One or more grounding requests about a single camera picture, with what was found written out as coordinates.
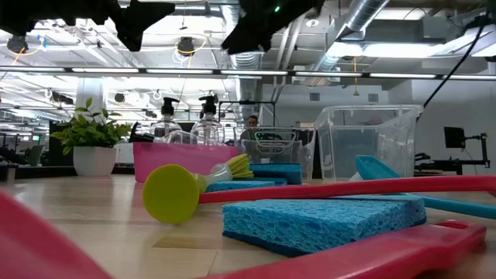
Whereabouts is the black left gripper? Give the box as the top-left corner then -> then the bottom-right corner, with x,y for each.
0,0 -> 176,53

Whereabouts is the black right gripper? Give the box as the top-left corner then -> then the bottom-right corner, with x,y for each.
222,0 -> 327,56

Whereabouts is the yellow-green dish brush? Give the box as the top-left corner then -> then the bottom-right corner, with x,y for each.
142,153 -> 256,225

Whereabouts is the black monitor on arm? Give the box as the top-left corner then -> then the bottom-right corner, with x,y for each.
443,126 -> 491,170

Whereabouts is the black ceiling-hung device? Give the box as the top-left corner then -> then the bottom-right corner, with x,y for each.
177,36 -> 196,57
6,33 -> 29,54

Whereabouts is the person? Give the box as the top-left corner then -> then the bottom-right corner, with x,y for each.
239,114 -> 268,143

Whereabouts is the green plant in white pot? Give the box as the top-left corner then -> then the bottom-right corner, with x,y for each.
50,96 -> 133,178

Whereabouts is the pink plastic bin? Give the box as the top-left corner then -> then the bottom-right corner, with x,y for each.
133,141 -> 238,183

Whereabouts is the clear plastic tub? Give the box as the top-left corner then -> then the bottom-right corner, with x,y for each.
314,104 -> 424,182

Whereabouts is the silver ventilation duct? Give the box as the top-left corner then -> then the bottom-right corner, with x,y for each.
228,50 -> 265,117

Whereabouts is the black background rig frame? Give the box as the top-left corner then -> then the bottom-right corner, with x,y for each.
217,99 -> 277,143

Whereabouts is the clear bin with handles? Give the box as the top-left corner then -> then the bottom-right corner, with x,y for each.
233,126 -> 317,183

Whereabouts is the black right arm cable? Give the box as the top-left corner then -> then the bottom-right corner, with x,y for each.
422,15 -> 487,110

